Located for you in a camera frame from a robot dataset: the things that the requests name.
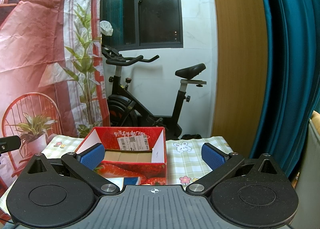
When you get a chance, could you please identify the checked bunny tablecloth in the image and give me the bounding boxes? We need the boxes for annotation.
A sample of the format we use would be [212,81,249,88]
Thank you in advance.
[0,135,234,224]

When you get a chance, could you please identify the red strawberry cardboard box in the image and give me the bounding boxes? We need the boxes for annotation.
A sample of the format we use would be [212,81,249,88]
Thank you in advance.
[76,127,167,185]

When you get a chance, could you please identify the white shipping label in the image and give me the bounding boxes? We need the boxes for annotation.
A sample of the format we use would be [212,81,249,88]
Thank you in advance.
[117,135,150,151]

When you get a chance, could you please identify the black exercise bike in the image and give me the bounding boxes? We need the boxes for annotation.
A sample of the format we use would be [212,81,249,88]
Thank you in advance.
[101,45,208,140]

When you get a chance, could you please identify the printed red backdrop cloth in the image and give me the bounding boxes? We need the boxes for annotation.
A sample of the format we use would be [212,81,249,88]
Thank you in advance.
[1,0,110,191]

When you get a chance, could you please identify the white plastic bag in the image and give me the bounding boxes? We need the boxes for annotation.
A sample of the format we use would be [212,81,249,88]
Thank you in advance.
[100,20,113,37]

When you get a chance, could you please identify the wooden door panel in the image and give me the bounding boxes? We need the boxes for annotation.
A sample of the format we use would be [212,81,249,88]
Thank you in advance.
[212,0,268,157]

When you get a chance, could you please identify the dark window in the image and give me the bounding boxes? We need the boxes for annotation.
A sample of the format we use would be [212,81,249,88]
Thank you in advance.
[100,0,183,51]

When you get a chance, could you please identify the teal curtain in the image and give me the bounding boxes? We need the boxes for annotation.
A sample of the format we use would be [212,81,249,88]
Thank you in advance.
[250,0,319,176]

